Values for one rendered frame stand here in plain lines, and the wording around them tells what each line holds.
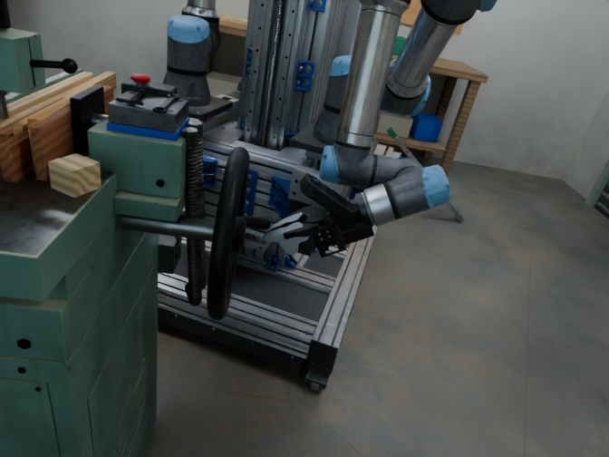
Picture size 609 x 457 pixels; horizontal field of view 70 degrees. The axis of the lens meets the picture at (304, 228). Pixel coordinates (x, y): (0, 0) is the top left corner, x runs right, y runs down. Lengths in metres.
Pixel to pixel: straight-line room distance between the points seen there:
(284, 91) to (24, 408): 1.01
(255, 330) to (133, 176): 0.88
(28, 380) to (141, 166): 0.33
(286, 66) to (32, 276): 0.98
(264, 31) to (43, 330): 1.02
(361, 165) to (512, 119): 3.60
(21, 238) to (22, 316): 0.12
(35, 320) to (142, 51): 3.71
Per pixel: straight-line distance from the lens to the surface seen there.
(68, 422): 0.77
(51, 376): 0.70
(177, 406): 1.50
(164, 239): 1.07
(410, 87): 1.18
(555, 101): 4.54
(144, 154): 0.69
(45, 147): 0.68
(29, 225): 0.59
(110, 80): 1.12
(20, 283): 0.56
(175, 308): 1.58
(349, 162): 0.88
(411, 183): 0.81
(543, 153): 4.67
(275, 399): 1.54
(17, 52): 0.71
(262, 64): 1.39
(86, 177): 0.64
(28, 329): 0.65
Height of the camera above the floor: 1.19
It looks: 29 degrees down
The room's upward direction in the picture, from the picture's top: 11 degrees clockwise
